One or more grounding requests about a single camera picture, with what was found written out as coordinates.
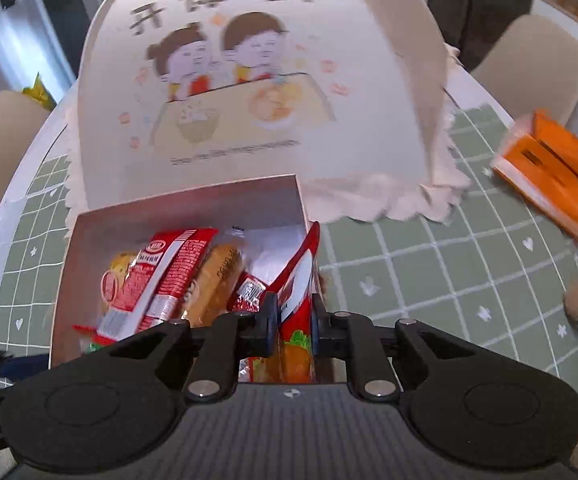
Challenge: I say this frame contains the white cartoon food cover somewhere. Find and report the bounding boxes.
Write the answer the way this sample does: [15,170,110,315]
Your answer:
[75,0,470,222]

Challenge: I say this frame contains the long bread stick packet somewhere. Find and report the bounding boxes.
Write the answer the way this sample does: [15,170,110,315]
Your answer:
[179,243,245,328]

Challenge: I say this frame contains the red biscuit snack packet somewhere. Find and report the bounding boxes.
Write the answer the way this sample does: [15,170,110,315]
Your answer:
[73,228,219,349]

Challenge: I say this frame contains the pink cardboard box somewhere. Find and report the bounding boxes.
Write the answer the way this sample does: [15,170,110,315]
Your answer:
[49,176,319,384]

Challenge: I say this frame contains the yellow bread snack packet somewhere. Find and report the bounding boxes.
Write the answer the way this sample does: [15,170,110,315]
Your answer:
[100,252,138,314]

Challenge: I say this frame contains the red wafer snack packet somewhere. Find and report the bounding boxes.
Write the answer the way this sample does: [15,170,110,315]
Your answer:
[227,272,267,313]

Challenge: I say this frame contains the beige chair right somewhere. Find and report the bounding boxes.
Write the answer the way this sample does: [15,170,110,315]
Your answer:
[472,14,578,126]

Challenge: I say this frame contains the red orange snack pouch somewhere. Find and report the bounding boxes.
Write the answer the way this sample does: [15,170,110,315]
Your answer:
[246,222,321,384]

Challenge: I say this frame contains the orange tissue pack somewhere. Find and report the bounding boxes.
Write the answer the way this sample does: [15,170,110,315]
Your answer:
[490,110,578,241]

